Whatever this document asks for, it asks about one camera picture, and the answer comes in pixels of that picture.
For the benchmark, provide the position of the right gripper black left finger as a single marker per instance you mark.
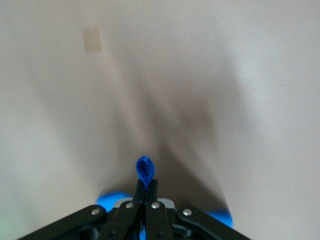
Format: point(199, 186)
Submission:
point(120, 222)

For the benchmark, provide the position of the clear tape piece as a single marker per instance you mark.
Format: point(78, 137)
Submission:
point(92, 40)

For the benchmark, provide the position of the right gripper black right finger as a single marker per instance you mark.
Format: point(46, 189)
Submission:
point(162, 222)

